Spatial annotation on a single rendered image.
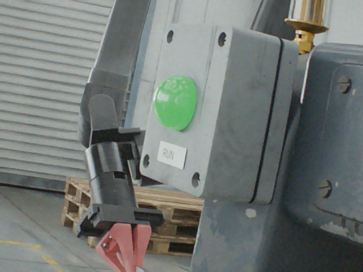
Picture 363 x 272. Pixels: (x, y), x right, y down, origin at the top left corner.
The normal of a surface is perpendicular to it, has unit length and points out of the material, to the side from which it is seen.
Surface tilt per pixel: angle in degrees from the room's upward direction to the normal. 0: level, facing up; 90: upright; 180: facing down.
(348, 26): 90
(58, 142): 86
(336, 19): 90
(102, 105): 54
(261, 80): 90
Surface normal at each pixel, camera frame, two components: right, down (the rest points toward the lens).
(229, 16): 0.47, 0.14
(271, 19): 0.35, -0.20
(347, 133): -0.86, -0.14
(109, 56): 0.13, -0.61
